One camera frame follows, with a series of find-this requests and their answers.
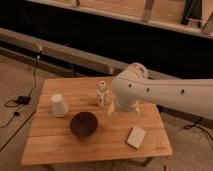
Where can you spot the wooden table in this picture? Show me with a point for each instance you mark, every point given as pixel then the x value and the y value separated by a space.
pixel 50 140

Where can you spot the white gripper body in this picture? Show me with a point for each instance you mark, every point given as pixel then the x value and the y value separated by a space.
pixel 126 107

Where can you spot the dark purple bowl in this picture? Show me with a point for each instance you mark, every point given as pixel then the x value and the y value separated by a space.
pixel 83 124

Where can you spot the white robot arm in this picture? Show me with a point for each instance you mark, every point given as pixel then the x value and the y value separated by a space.
pixel 194 96

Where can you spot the white paper cup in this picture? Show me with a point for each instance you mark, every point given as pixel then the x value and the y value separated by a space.
pixel 59 106

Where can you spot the white sponge block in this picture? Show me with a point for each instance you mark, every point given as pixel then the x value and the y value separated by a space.
pixel 136 137

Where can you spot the black power adapter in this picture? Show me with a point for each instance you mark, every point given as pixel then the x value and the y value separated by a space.
pixel 23 100

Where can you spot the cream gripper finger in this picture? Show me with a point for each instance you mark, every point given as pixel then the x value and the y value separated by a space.
pixel 111 108

